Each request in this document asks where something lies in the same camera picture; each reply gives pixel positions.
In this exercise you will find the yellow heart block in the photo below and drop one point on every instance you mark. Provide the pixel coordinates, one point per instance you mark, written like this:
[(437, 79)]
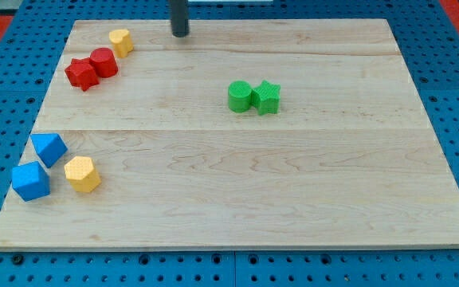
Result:
[(121, 42)]

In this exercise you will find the yellow hexagon block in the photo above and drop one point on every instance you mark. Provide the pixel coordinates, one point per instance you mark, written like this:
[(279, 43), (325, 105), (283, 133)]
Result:
[(82, 174)]

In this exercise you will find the light wooden board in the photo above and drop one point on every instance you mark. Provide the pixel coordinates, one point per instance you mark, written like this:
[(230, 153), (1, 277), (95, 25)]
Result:
[(349, 162)]

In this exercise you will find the green cylinder block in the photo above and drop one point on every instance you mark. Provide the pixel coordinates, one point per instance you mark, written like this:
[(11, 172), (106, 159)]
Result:
[(239, 96)]

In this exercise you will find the green star block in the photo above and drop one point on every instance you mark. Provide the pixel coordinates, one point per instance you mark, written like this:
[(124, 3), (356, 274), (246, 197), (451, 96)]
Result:
[(266, 98)]

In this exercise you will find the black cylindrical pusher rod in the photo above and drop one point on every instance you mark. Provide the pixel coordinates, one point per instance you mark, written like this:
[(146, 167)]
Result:
[(179, 17)]

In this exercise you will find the red cylinder block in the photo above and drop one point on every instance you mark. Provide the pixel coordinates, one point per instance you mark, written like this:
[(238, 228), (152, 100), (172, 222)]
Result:
[(104, 62)]

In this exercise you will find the red star block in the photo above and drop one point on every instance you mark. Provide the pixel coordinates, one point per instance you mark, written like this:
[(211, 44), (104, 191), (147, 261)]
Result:
[(81, 74)]

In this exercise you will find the blue triangle block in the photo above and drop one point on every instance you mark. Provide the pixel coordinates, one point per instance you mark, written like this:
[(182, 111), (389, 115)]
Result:
[(50, 147)]

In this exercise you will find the blue cube block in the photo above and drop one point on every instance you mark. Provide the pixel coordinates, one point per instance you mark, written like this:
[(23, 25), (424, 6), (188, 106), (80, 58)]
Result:
[(30, 181)]

